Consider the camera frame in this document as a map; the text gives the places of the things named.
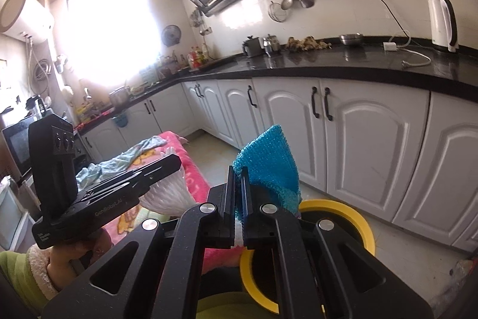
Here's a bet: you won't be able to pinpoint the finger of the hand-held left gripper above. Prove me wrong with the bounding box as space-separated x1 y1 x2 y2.
76 155 174 189
90 155 183 197

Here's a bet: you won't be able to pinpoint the white electric kettle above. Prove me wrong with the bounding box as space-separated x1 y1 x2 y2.
428 0 459 53

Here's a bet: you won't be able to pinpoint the white charger cable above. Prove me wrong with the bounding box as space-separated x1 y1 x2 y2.
390 33 432 70

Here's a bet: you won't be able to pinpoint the black lidded pot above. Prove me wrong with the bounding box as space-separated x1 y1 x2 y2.
243 36 264 58

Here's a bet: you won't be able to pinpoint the group of seasoning bottles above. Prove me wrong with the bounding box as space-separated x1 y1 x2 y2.
187 44 210 71

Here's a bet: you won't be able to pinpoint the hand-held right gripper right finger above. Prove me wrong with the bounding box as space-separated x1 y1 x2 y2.
242 167 430 319

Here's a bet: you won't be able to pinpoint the coiled hose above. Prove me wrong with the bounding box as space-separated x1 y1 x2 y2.
33 59 51 95

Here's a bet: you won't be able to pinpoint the light blue cloth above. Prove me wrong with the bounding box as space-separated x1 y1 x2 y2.
76 136 167 189

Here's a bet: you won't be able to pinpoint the metal teapot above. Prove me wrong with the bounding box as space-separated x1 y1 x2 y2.
263 34 281 54

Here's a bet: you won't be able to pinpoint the teal knitted cloth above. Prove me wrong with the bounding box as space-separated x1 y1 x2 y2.
232 125 302 215

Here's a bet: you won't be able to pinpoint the person's left forearm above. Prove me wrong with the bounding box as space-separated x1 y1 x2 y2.
0 244 62 319

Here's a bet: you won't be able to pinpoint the small wall fan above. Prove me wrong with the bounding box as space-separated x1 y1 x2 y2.
162 25 182 46

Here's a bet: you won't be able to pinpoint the black microwave oven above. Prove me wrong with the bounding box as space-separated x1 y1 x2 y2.
2 115 38 175

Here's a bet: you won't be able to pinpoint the pink printed blanket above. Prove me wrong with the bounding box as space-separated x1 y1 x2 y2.
76 131 243 263

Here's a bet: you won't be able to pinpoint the bright window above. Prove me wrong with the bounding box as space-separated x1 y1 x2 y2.
65 0 161 88

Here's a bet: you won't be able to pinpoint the white water heater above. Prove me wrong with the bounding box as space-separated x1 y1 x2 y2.
0 0 55 43

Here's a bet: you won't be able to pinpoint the black kitchen countertop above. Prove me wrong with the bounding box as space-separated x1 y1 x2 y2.
75 42 478 133

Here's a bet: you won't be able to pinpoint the yellow-green pants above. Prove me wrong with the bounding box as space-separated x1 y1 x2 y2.
194 289 281 319

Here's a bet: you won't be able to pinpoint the person's left hand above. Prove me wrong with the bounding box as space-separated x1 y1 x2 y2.
47 229 113 293

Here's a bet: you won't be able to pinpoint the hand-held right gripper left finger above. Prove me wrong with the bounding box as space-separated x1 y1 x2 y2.
41 167 237 319

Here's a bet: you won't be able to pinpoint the steel stock pot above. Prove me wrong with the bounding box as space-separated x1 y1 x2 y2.
109 86 131 107

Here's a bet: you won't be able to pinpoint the yellow-rimmed trash bin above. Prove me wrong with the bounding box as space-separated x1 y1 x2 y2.
239 199 375 316

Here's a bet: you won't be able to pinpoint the black power cable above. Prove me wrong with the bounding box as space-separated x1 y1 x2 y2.
362 0 411 39

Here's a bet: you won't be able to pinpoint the metal bowl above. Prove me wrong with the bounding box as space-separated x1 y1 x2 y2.
340 33 364 46

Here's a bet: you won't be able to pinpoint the pile of ginger roots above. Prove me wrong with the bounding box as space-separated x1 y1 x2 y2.
287 36 333 51

